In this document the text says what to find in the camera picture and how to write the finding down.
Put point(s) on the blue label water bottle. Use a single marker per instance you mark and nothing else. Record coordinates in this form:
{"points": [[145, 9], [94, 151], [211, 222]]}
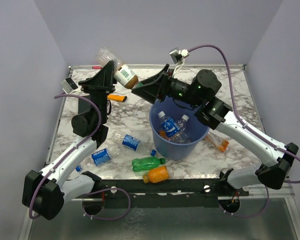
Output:
{"points": [[168, 124]]}

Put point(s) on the orange utility knife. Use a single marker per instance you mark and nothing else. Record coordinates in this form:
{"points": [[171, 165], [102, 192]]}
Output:
{"points": [[117, 98]]}

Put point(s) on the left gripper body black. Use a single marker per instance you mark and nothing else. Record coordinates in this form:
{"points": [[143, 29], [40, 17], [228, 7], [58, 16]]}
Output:
{"points": [[98, 94]]}

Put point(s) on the crushed pepsi bottle lower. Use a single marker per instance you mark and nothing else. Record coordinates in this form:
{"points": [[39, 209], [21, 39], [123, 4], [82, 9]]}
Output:
{"points": [[99, 158]]}

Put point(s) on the green plastic bottle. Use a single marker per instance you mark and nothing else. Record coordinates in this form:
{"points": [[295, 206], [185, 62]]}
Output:
{"points": [[146, 163]]}

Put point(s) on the crushed pepsi bottle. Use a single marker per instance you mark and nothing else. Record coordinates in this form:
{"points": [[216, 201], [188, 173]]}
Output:
{"points": [[132, 143], [99, 158]]}

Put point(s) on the orange label crushed bottle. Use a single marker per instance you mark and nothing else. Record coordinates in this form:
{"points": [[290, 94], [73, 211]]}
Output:
{"points": [[219, 142]]}

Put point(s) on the black base bar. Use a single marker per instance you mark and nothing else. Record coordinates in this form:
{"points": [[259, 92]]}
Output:
{"points": [[174, 193]]}

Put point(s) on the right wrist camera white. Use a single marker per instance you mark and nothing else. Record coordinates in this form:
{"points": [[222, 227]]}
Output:
{"points": [[178, 57]]}

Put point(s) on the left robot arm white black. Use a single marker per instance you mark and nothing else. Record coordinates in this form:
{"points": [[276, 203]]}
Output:
{"points": [[46, 191]]}

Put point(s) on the black flat box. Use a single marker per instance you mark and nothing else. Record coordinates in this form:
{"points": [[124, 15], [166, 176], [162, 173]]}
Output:
{"points": [[83, 106]]}

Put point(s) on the orange juice bottle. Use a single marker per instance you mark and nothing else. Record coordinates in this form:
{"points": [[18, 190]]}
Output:
{"points": [[156, 175]]}

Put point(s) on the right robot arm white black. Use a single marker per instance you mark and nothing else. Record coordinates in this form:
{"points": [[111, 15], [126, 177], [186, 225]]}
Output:
{"points": [[276, 157]]}

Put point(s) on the crushed pepsi bottle upper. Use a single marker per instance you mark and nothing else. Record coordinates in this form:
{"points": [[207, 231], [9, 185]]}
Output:
{"points": [[132, 143]]}

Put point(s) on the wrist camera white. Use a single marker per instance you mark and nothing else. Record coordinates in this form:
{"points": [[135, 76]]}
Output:
{"points": [[178, 57], [69, 87]]}

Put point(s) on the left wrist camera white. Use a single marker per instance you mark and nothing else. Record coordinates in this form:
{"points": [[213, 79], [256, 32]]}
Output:
{"points": [[69, 87]]}

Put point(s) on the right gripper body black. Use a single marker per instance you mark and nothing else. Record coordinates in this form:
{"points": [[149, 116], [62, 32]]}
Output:
{"points": [[171, 87]]}

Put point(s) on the blue plastic bin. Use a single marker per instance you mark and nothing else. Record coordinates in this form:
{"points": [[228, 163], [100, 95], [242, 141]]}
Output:
{"points": [[194, 128]]}

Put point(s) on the brown coffee bottle green cap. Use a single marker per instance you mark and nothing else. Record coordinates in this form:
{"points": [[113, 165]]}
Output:
{"points": [[122, 72]]}

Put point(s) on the large clear water bottle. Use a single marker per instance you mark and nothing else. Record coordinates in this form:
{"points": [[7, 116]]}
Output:
{"points": [[181, 137]]}

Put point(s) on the loose blue bottle cap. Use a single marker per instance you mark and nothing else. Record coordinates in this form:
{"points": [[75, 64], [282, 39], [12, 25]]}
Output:
{"points": [[153, 153]]}

